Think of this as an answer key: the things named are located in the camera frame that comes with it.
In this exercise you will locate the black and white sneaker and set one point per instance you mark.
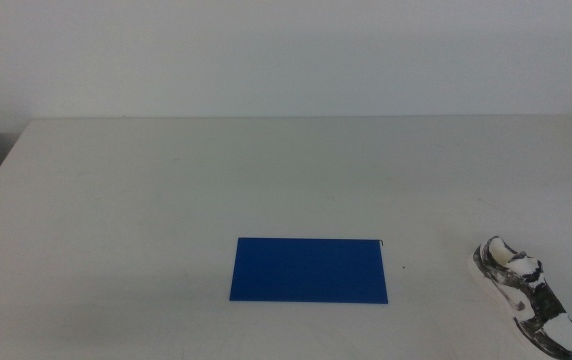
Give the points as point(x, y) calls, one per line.
point(528, 290)

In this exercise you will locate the blue rectangular mat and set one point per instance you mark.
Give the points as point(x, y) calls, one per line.
point(308, 272)

